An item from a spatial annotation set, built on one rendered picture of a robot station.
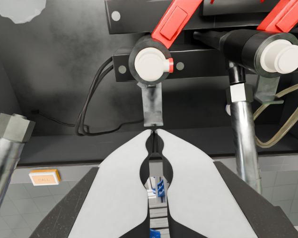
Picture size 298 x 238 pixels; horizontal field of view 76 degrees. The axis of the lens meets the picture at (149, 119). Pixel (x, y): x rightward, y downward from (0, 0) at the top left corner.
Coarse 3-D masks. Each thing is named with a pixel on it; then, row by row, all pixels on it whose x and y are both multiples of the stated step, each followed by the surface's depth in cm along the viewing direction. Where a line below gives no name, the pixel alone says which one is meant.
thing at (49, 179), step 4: (32, 172) 37; (56, 172) 38; (32, 176) 37; (36, 176) 37; (40, 176) 37; (44, 176) 37; (48, 176) 37; (52, 176) 37; (36, 180) 37; (40, 180) 37; (44, 180) 37; (48, 180) 38; (52, 180) 38; (60, 180) 39
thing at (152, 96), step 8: (144, 88) 13; (152, 88) 13; (160, 88) 13; (144, 96) 14; (152, 96) 14; (160, 96) 14; (144, 104) 14; (152, 104) 14; (160, 104) 14; (144, 112) 14; (152, 112) 14; (160, 112) 14
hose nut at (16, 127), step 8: (0, 120) 13; (8, 120) 13; (16, 120) 13; (24, 120) 13; (0, 128) 13; (8, 128) 12; (16, 128) 13; (24, 128) 13; (32, 128) 14; (0, 136) 12; (8, 136) 13; (16, 136) 13; (24, 136) 13
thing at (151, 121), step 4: (160, 116) 14; (144, 120) 14; (148, 120) 14; (152, 120) 14; (156, 120) 14; (160, 120) 14; (144, 124) 14; (148, 124) 14; (152, 124) 14; (156, 124) 14; (160, 124) 14
